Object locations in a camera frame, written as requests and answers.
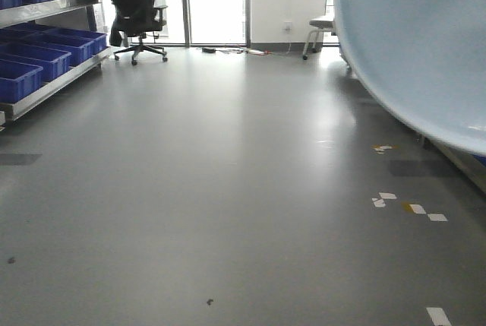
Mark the light blue plate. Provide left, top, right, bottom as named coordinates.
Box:
left=335, top=0, right=485, bottom=155

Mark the grey stool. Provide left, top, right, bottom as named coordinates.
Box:
left=302, top=15, right=336, bottom=61

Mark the black office chair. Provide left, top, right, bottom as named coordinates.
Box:
left=109, top=0, right=168, bottom=65

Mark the steel rack with bins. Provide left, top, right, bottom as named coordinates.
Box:
left=1, top=0, right=112, bottom=125

